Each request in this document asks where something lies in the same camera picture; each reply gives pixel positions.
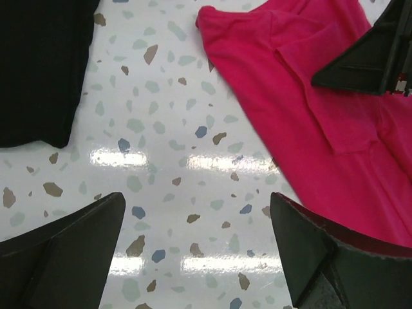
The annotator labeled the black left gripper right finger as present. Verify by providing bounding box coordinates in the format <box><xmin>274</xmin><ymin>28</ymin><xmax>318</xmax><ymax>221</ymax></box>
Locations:
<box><xmin>270</xmin><ymin>192</ymin><xmax>411</xmax><ymax>308</ymax></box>

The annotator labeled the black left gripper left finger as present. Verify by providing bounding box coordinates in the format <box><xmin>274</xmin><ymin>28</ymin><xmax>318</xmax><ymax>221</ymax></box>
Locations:
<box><xmin>1</xmin><ymin>192</ymin><xmax>126</xmax><ymax>308</ymax></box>

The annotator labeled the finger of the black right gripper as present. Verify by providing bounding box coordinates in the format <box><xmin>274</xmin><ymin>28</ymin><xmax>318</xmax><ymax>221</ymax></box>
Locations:
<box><xmin>312</xmin><ymin>0</ymin><xmax>411</xmax><ymax>96</ymax></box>

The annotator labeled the pink t shirt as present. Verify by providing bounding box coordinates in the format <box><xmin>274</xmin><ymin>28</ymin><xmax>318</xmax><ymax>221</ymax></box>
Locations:
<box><xmin>196</xmin><ymin>1</ymin><xmax>411</xmax><ymax>247</ymax></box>

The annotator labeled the black folded t shirt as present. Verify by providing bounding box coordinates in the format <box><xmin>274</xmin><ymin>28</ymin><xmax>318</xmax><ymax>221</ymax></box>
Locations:
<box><xmin>1</xmin><ymin>1</ymin><xmax>99</xmax><ymax>148</ymax></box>

